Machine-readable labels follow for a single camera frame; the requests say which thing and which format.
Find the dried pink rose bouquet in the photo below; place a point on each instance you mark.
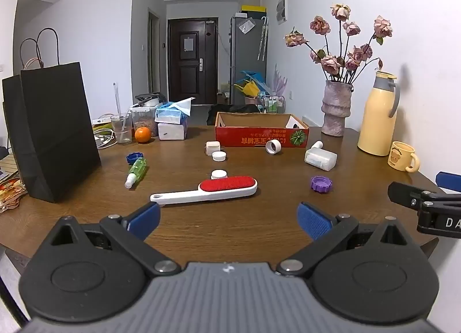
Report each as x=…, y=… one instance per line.
x=329, y=63

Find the black plastic bag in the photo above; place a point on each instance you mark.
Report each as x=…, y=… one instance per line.
x=216, y=111

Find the folded clear umbrella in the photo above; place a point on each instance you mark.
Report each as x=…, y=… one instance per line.
x=263, y=37

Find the white short tube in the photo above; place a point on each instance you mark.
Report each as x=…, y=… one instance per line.
x=269, y=146

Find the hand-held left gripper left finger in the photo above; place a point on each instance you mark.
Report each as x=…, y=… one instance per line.
x=146, y=218

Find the white paper on door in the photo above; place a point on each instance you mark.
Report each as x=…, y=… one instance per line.
x=188, y=44

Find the white wide bottle cap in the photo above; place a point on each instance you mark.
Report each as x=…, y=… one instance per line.
x=219, y=156

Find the clear plastic food container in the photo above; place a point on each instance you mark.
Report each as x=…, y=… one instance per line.
x=144, y=120

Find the clear drinking glass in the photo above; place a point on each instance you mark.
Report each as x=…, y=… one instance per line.
x=122, y=134

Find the green spray bottle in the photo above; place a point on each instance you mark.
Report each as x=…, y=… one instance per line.
x=138, y=168

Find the white ribbed bottle cap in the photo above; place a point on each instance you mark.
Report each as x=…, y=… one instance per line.
x=219, y=174

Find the purple wing decoration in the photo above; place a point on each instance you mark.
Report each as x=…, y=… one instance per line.
x=280, y=82

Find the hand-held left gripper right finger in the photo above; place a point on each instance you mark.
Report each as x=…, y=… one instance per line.
x=313, y=221

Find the yellow bear mug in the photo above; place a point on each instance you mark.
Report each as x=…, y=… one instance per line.
x=399, y=156

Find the grey refrigerator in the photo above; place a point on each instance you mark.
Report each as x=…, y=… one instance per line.
x=245, y=59

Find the orange fruit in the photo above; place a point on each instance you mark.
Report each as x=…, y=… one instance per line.
x=143, y=135

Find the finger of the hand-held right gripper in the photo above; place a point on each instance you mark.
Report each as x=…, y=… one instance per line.
x=450, y=181
x=399, y=192

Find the yellow thermos jug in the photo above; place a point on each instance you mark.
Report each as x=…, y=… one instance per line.
x=374, y=120

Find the blue and yellow bags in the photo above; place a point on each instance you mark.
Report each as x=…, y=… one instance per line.
x=250, y=86

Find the white square jar wooden lid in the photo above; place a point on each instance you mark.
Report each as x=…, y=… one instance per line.
x=212, y=146

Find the dark brown door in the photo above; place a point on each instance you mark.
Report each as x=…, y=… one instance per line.
x=191, y=77

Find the white plastic bottle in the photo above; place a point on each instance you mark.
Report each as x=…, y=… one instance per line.
x=322, y=160

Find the white electrical panel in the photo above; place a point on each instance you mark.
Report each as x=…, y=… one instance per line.
x=281, y=8

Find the blue bottle cap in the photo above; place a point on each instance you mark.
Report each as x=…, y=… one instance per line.
x=134, y=157

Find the white flat card box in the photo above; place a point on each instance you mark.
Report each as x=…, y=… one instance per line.
x=293, y=123

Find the blue tissue pack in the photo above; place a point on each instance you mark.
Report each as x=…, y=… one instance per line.
x=169, y=115

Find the metal trolley with bottles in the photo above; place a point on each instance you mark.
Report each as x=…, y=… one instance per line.
x=272, y=104

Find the purple white tissue pack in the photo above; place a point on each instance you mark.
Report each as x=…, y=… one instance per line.
x=172, y=132

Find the purple bottle cap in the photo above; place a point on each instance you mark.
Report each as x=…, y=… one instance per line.
x=320, y=184

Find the black paper bag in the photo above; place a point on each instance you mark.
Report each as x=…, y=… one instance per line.
x=57, y=131
x=12, y=109

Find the clear plastic bag on refrigerator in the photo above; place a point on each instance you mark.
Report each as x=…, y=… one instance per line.
x=246, y=26

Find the grey pink ceramic vase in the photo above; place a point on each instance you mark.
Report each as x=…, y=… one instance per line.
x=335, y=109

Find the yellow black box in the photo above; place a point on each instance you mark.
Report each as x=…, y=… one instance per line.
x=253, y=9

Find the red cardboard box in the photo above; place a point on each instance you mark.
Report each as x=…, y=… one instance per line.
x=252, y=137

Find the white red lint brush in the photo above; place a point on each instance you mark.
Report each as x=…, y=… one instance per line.
x=227, y=185

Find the snack packets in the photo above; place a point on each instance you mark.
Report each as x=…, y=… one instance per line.
x=10, y=194

